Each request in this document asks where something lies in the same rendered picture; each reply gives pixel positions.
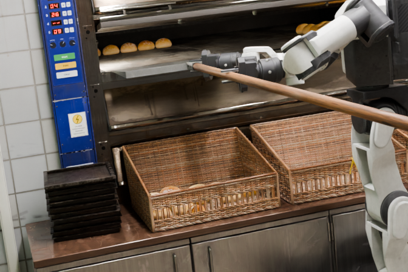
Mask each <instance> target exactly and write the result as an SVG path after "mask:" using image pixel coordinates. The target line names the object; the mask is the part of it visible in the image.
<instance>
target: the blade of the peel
mask: <svg viewBox="0 0 408 272"><path fill-rule="evenodd" d="M190 60H193V59H190ZM190 60H185V61H177V62H171V63H163V64H154V65H150V66H141V67H133V68H128V69H119V70H111V71H112V72H114V73H116V74H118V75H120V76H123V77H125V78H133V77H142V76H146V75H155V74H160V73H168V72H176V71H181V70H188V69H187V63H186V62H187V61H190Z"/></svg>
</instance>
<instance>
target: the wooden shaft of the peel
mask: <svg viewBox="0 0 408 272"><path fill-rule="evenodd" d="M193 69H194V70H197V71H199V72H203V73H207V74H210V75H214V76H217V77H221V78H224V79H227V80H231V81H235V82H238V83H242V84H245V85H248V86H252V87H256V88H258V89H262V90H266V91H269V92H272V93H276V94H279V95H283V96H286V97H290V98H294V99H297V100H300V101H304V102H307V103H311V104H315V105H317V106H321V107H325V108H327V109H331V110H334V111H338V112H342V113H345V114H349V115H352V116H355V117H359V118H363V119H366V120H370V121H374V122H376V123H380V124H384V125H386V126H390V127H393V128H397V129H401V130H404V131H407V132H408V117H407V116H404V115H400V114H395V113H392V112H388V111H384V110H380V109H375V108H373V107H368V106H364V105H361V104H356V103H352V102H349V101H344V100H340V99H337V98H333V97H328V96H325V95H321V94H318V93H313V92H309V91H306V90H302V89H297V88H294V87H290V86H285V85H282V84H277V83H274V82H271V81H266V80H262V79H258V78H254V77H251V76H246V75H242V74H239V73H235V72H226V73H221V72H220V71H221V70H222V69H218V68H215V67H211V66H206V65H204V64H199V63H195V64H194V65H193Z"/></svg>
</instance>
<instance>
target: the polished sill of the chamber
mask: <svg viewBox="0 0 408 272"><path fill-rule="evenodd" d="M273 50H274V51H275V52H276V53H282V51H281V48H280V49H273ZM260 59H265V57H264V56H263V55H262V54H260ZM186 71H190V70H181V71H176V72H168V73H160V74H155V75H146V76H138V77H133V78H125V77H123V76H120V75H118V74H116V73H114V72H104V73H101V80H102V83H108V82H113V81H121V80H129V79H134V78H143V77H151V76H156V75H164V74H169V73H177V72H186Z"/></svg>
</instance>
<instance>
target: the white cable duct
mask: <svg viewBox="0 0 408 272"><path fill-rule="evenodd" d="M0 219H1V226H2V233H3V238H4V245H5V252H6V256H7V264H8V271H9V272H20V267H19V260H18V253H17V248H16V241H15V234H14V229H13V222H12V215H11V210H10V203H9V195H8V191H7V184H6V179H5V172H4V165H3V161H2V153H1V146H0Z"/></svg>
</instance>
